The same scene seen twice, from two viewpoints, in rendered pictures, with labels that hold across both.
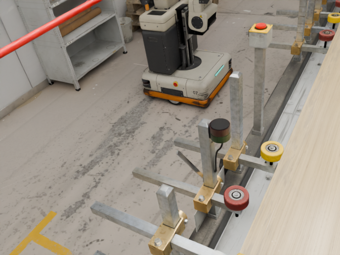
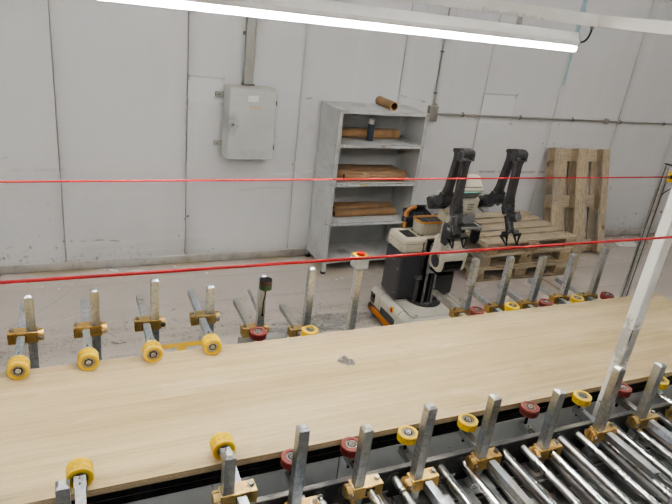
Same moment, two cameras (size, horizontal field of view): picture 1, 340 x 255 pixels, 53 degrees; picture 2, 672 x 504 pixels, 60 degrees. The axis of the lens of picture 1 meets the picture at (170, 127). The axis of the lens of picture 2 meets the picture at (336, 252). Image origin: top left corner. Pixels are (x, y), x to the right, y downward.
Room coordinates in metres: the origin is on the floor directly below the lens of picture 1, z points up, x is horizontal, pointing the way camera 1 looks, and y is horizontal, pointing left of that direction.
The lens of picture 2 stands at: (-1.29, -1.58, 2.37)
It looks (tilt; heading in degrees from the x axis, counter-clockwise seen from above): 23 degrees down; 28
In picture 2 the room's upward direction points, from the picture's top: 7 degrees clockwise
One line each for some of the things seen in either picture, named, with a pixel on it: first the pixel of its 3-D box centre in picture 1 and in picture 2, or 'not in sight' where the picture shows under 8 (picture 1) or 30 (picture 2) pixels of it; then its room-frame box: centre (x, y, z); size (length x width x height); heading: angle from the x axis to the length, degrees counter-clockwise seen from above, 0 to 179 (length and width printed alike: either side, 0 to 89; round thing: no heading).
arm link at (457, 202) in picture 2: not in sight; (461, 183); (2.36, -0.51, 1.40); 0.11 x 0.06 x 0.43; 144
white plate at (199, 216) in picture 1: (210, 197); (262, 342); (0.83, -0.10, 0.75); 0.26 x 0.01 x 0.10; 144
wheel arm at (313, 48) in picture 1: (288, 46); (453, 309); (1.80, -0.78, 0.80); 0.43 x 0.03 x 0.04; 54
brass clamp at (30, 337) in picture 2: not in sight; (26, 335); (-0.03, 0.50, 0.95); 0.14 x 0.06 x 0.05; 144
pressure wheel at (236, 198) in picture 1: (236, 205); (257, 340); (0.70, -0.17, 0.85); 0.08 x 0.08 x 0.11
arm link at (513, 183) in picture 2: not in sight; (513, 182); (2.71, -0.76, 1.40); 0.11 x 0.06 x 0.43; 144
